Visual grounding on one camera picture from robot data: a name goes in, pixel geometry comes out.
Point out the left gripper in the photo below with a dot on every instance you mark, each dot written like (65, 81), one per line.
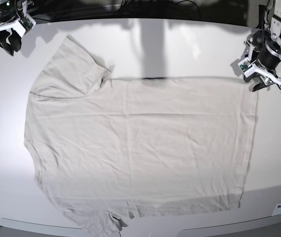
(258, 84)

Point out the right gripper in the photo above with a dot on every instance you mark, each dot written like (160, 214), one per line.
(17, 32)

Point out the light grey T-shirt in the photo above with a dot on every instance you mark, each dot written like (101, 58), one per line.
(108, 150)

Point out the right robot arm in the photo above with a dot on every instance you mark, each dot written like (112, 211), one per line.
(9, 9)

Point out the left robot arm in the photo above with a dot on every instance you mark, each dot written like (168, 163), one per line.
(264, 50)

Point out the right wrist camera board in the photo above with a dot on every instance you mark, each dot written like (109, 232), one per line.
(27, 22)

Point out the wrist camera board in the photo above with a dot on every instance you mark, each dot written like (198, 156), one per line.
(27, 22)
(244, 65)

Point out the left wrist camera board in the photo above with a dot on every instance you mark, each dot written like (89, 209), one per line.
(244, 65)

